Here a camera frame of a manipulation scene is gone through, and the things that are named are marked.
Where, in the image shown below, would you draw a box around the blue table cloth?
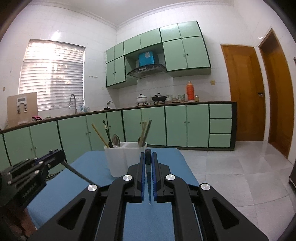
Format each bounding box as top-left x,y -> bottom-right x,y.
27,147 -> 201,241

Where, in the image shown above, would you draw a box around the black range hood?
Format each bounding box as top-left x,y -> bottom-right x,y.
127,64 -> 167,79

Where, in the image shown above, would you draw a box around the light bamboo chopstick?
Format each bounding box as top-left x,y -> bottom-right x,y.
140,121 -> 147,142

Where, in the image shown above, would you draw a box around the dark grey chopstick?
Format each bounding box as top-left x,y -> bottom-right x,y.
61,161 -> 94,184

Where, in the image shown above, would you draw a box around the pink cloth on counter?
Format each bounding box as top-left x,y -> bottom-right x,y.
32,116 -> 42,121

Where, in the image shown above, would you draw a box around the green kitchen cabinets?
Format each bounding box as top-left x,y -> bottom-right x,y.
1,101 -> 237,169
105,21 -> 211,89

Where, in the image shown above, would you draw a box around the dark grey-brown chopstick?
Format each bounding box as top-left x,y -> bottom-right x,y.
140,120 -> 152,147

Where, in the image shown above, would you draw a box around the long black chopstick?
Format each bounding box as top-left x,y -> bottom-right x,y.
145,149 -> 152,203

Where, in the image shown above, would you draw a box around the white two-compartment utensil holder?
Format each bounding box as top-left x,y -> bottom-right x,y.
104,142 -> 147,178

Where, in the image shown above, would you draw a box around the chrome kitchen faucet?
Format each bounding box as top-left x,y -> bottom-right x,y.
68,93 -> 78,115

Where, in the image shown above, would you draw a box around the brown wooden door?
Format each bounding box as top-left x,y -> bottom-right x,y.
259,29 -> 295,158
221,45 -> 265,141

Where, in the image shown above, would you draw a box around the green lower kitchen cabinets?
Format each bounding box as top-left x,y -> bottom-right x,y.
1,101 -> 237,169

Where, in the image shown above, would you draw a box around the cardboard box with label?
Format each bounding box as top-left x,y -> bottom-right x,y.
7,92 -> 38,128

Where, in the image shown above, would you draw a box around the white window blinds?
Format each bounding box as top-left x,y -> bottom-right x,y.
18,39 -> 86,111

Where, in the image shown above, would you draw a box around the green upper kitchen cabinets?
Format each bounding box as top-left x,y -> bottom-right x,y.
105,21 -> 211,89

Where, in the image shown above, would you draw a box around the blue box on hood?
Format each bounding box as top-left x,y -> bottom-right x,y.
138,51 -> 154,67

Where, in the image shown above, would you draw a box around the large silver spoon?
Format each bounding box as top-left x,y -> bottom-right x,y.
111,134 -> 120,148

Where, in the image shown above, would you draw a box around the black chopstick gold band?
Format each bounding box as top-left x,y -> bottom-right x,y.
103,120 -> 113,148

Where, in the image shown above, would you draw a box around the person's left hand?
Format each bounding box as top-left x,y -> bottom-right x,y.
6,208 -> 37,238

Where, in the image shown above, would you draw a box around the orange thermos flask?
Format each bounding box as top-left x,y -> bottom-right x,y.
186,81 -> 195,102

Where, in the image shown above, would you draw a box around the light wooden chopstick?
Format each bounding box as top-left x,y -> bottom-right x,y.
91,123 -> 109,148

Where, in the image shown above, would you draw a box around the white enamel pot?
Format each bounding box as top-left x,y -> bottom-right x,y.
136,93 -> 148,106

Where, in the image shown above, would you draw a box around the black wok with lid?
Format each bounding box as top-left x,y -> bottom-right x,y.
152,93 -> 167,104

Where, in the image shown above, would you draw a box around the patterned ceramic jar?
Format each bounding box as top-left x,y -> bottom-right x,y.
178,94 -> 186,102
166,94 -> 173,103

